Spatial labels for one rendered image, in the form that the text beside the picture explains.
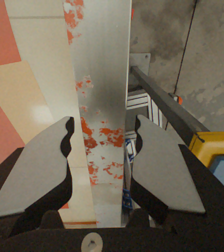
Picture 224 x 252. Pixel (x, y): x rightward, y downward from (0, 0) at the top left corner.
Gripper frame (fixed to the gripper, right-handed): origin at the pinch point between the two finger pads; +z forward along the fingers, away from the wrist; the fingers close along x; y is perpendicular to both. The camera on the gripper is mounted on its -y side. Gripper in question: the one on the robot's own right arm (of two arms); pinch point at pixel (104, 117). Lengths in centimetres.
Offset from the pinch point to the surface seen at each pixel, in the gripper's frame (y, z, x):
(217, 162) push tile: 7.5, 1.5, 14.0
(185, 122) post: 9.9, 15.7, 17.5
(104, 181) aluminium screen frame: 7.7, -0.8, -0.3
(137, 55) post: 2, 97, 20
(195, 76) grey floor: 17, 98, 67
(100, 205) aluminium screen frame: 12.6, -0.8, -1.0
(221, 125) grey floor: 64, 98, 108
